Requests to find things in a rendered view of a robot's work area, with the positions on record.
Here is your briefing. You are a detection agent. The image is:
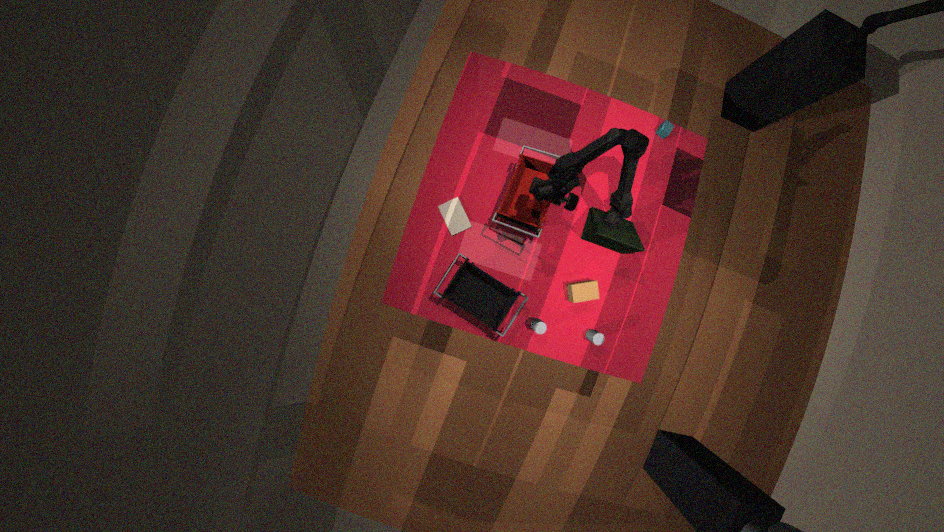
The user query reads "small teal block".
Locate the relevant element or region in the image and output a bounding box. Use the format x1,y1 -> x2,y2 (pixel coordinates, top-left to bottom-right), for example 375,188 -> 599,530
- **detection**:
655,120 -> 674,139

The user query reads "red plastic tray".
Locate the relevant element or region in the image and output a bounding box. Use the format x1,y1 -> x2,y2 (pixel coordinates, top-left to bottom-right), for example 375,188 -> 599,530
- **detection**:
492,145 -> 561,238

